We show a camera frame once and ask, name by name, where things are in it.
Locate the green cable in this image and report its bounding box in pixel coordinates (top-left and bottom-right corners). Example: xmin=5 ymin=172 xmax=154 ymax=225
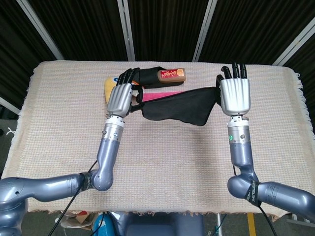
xmin=213 ymin=213 xmax=227 ymax=236

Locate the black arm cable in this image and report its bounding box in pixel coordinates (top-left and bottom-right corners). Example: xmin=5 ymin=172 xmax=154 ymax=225
xmin=231 ymin=164 xmax=274 ymax=236
xmin=50 ymin=159 xmax=98 ymax=236

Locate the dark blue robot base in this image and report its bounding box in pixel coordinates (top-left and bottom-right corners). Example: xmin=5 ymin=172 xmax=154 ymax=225
xmin=110 ymin=211 xmax=205 ymax=236

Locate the red orange snack package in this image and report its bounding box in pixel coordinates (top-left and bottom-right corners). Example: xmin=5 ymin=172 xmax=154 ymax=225
xmin=157 ymin=68 xmax=187 ymax=83

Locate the black velcro cable strap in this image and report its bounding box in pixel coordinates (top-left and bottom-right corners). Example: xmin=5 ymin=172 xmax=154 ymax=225
xmin=244 ymin=180 xmax=262 ymax=207
xmin=80 ymin=173 xmax=93 ymax=192

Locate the brown cardboard box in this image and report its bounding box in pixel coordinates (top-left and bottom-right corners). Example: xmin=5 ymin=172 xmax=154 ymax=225
xmin=59 ymin=210 xmax=95 ymax=231

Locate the blue plastic object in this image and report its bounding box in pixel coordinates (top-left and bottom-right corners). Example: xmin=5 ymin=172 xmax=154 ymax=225
xmin=93 ymin=213 xmax=116 ymax=236

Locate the white table leg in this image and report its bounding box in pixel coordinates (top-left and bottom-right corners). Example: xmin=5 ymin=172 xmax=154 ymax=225
xmin=216 ymin=213 xmax=224 ymax=236

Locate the white partition post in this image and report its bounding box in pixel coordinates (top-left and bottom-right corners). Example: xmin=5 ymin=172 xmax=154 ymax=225
xmin=0 ymin=96 xmax=21 ymax=115
xmin=192 ymin=0 xmax=219 ymax=62
xmin=272 ymin=18 xmax=315 ymax=66
xmin=16 ymin=0 xmax=65 ymax=61
xmin=117 ymin=0 xmax=136 ymax=61

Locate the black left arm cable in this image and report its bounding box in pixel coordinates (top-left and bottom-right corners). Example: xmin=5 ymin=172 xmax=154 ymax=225
xmin=50 ymin=159 xmax=98 ymax=236

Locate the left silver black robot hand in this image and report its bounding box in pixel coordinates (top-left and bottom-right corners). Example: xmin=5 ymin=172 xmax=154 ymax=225
xmin=107 ymin=68 xmax=145 ymax=118

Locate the beige woven tablecloth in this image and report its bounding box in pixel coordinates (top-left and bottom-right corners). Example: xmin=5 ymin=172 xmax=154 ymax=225
xmin=0 ymin=60 xmax=315 ymax=219

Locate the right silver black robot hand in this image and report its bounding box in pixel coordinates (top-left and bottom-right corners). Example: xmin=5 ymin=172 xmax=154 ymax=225
xmin=216 ymin=61 xmax=252 ymax=116

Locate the black slipper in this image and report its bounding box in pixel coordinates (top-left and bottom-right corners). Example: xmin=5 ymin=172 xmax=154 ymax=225
xmin=136 ymin=66 xmax=184 ymax=89

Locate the yellow plush toy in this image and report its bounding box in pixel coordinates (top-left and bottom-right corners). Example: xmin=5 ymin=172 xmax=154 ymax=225
xmin=104 ymin=76 xmax=119 ymax=111

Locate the dark pleated curtain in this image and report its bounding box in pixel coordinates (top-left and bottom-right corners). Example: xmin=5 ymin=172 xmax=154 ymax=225
xmin=0 ymin=0 xmax=315 ymax=111

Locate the pink cloth black trim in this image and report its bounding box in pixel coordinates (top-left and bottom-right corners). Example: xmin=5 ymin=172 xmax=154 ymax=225
xmin=134 ymin=86 xmax=221 ymax=126

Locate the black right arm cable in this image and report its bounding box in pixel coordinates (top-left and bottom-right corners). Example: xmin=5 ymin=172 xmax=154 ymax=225
xmin=231 ymin=164 xmax=274 ymax=236

